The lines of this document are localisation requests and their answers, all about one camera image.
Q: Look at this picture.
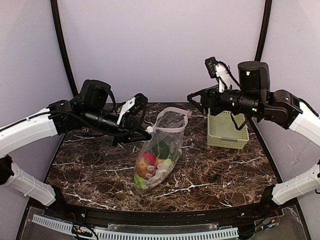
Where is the clear zip top bag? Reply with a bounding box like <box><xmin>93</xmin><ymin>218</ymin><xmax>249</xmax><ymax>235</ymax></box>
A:
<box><xmin>133</xmin><ymin>107</ymin><xmax>192</xmax><ymax>191</ymax></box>

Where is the red pepper toy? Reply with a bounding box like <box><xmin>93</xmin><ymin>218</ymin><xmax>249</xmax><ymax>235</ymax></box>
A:
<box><xmin>142</xmin><ymin>153</ymin><xmax>157</xmax><ymax>166</ymax></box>

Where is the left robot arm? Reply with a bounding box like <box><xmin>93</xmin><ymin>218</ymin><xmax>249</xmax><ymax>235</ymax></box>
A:
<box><xmin>0</xmin><ymin>79</ymin><xmax>151</xmax><ymax>207</ymax></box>

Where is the white garlic toy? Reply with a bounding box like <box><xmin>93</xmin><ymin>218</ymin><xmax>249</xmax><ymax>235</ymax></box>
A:
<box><xmin>145</xmin><ymin>161</ymin><xmax>173</xmax><ymax>189</ymax></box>

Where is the green apple toy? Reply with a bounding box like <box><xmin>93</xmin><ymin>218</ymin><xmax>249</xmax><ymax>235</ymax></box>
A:
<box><xmin>134</xmin><ymin>174</ymin><xmax>149</xmax><ymax>190</ymax></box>

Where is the right black corner post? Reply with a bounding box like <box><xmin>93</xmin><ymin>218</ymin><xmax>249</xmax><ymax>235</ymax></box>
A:
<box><xmin>254</xmin><ymin>0</ymin><xmax>273</xmax><ymax>62</ymax></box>

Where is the green plastic basket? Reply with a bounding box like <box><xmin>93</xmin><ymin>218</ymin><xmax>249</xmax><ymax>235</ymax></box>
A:
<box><xmin>207</xmin><ymin>111</ymin><xmax>250</xmax><ymax>150</ymax></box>

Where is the black front table rail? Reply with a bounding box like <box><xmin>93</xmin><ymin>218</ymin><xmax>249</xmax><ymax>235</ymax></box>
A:
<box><xmin>45</xmin><ymin>182</ymin><xmax>282</xmax><ymax>227</ymax></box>

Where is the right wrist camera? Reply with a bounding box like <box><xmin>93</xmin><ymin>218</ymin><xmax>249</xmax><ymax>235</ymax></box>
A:
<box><xmin>204</xmin><ymin>56</ymin><xmax>239</xmax><ymax>93</ymax></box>

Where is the dark green pepper toy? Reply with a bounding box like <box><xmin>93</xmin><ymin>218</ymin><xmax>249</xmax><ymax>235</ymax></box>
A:
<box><xmin>152</xmin><ymin>141</ymin><xmax>170</xmax><ymax>160</ymax></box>

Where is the brown potato toy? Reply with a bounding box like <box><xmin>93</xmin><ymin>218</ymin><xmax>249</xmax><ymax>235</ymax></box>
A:
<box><xmin>136</xmin><ymin>156</ymin><xmax>156</xmax><ymax>180</ymax></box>

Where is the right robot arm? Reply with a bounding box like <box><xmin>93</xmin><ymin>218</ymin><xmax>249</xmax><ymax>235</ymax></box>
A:
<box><xmin>187</xmin><ymin>57</ymin><xmax>320</xmax><ymax>145</ymax></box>

